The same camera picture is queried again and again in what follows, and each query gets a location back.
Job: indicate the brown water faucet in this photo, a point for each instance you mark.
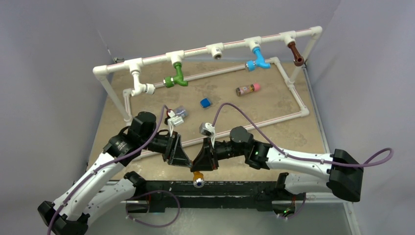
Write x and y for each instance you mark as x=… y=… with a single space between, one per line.
x=298 y=58

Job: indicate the pink capped small bottle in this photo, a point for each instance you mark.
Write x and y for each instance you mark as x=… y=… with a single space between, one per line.
x=244 y=90

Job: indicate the orange water faucet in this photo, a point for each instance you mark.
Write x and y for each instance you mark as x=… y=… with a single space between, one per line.
x=198 y=179

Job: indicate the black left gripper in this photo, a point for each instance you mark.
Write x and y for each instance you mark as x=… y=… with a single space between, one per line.
x=178 y=156

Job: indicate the white PVC pipe frame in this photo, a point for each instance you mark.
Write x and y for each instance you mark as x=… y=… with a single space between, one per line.
x=282 y=110

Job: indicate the white water faucet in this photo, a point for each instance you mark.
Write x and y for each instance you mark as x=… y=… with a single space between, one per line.
x=140 y=88

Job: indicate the clear plastic small box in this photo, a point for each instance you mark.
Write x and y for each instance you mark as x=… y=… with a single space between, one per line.
x=181 y=111

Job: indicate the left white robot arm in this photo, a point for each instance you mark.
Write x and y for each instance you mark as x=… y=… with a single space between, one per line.
x=73 y=212

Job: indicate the blue water faucet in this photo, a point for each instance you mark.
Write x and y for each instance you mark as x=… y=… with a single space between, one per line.
x=259 y=62

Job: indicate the blue cube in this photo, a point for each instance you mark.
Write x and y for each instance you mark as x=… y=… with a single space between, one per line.
x=205 y=103

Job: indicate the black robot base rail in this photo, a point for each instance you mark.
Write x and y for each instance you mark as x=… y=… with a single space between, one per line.
x=263 y=196

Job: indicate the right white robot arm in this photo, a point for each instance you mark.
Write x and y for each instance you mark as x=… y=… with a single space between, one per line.
x=307 y=172

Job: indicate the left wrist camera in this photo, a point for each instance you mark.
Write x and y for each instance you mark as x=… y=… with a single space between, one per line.
x=174 y=120

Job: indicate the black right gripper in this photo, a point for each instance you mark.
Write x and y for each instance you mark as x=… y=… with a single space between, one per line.
x=205 y=161

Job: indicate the green water faucet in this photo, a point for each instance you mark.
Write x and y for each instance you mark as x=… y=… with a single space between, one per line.
x=177 y=79

